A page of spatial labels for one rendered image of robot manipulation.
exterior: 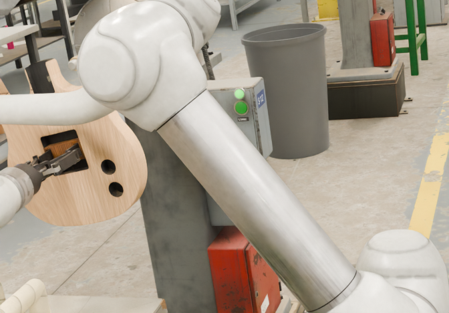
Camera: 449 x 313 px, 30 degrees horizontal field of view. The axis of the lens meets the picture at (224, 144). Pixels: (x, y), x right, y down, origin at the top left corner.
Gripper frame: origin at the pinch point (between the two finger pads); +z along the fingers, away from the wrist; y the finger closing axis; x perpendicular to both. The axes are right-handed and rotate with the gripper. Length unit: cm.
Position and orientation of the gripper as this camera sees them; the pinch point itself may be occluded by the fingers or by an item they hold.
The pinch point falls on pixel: (63, 153)
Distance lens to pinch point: 199.2
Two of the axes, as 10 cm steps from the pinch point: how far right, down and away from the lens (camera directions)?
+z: 3.1, -3.2, 9.0
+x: -2.9, -9.3, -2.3
